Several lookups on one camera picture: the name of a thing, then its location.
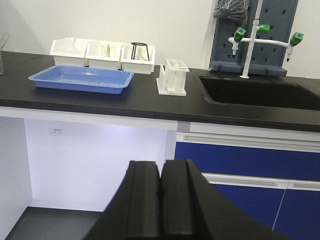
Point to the yellow plastic spatula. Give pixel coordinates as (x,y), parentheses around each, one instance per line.
(108,51)

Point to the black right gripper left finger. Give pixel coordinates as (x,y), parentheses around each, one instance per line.
(133,213)

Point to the white middle storage bin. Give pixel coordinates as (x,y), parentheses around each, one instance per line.
(95,60)

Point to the black metal tripod stand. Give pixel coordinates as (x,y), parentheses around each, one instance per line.
(147,49)

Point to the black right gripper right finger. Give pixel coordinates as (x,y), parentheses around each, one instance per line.
(192,209)

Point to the blue plastic tray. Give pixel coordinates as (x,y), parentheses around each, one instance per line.
(85,79)

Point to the plastic bag of black pegs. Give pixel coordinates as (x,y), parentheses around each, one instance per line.
(236,10)

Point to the white lab faucet green knobs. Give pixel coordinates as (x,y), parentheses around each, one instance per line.
(239,36)

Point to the blue cabinet door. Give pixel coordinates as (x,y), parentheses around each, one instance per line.
(260,203)
(299,215)

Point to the black lab sink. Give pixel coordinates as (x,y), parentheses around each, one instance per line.
(260,93)

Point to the white test tube rack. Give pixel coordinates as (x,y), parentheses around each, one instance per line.
(172,78)

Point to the clear glass beaker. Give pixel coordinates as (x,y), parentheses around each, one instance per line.
(113,51)

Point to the white storage bin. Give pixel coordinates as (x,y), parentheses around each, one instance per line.
(136,66)
(69,51)
(95,60)

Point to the blue right cabinet door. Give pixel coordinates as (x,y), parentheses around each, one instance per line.
(299,215)

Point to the white left storage bin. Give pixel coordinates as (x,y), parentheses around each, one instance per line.
(69,51)

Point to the white right storage bin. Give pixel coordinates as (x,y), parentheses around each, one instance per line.
(136,66)

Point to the blue cabinet drawer front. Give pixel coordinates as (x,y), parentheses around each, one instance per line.
(248,161)

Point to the clear glass flask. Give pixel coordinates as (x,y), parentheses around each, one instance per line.
(140,55)

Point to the blue left cabinet door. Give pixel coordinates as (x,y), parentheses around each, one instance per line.
(260,203)

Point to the blue grey pegboard drying rack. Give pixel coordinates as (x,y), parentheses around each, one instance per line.
(267,59)

